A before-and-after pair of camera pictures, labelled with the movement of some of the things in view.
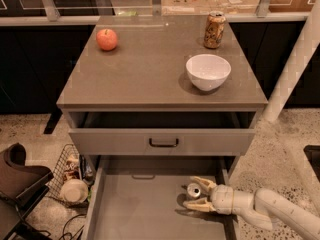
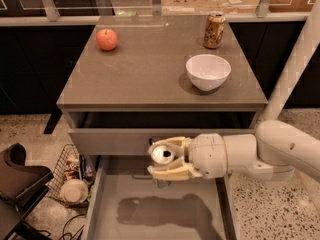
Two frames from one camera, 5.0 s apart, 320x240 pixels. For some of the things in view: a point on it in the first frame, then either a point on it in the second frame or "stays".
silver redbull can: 193,190 -> 162,154
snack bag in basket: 72,169 stays
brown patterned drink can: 214,29 stays
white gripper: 221,198 -> 206,155
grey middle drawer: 141,198 stays
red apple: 106,39 stays
